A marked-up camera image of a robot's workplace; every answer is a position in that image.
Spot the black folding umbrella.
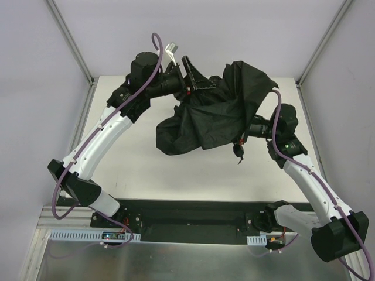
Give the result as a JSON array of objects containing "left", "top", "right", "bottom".
[{"left": 156, "top": 61, "right": 278, "bottom": 159}]

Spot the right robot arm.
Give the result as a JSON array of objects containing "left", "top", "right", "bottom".
[{"left": 247, "top": 104, "right": 369, "bottom": 262}]

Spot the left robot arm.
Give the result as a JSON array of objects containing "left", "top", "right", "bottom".
[{"left": 47, "top": 52, "right": 216, "bottom": 217}]

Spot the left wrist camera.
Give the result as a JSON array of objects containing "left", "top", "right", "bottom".
[{"left": 164, "top": 42, "right": 178, "bottom": 65}]

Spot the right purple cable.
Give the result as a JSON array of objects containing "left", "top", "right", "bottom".
[{"left": 267, "top": 89, "right": 375, "bottom": 280}]

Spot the right white cable duct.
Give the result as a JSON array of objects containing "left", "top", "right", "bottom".
[{"left": 246, "top": 235, "right": 267, "bottom": 246}]

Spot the white cable duct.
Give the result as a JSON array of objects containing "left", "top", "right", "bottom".
[
  {"left": 246, "top": 235, "right": 267, "bottom": 246},
  {"left": 50, "top": 230, "right": 141, "bottom": 243}
]

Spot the left aluminium frame post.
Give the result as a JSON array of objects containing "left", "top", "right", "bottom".
[{"left": 43, "top": 0, "right": 95, "bottom": 85}]

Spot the aluminium frame post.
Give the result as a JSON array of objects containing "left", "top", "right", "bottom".
[
  {"left": 43, "top": 0, "right": 95, "bottom": 85},
  {"left": 296, "top": 0, "right": 355, "bottom": 88}
]

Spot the right aluminium frame post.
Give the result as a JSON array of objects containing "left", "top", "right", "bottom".
[{"left": 296, "top": 0, "right": 355, "bottom": 88}]

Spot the left white cable duct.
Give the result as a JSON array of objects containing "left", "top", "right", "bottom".
[{"left": 50, "top": 230, "right": 141, "bottom": 243}]

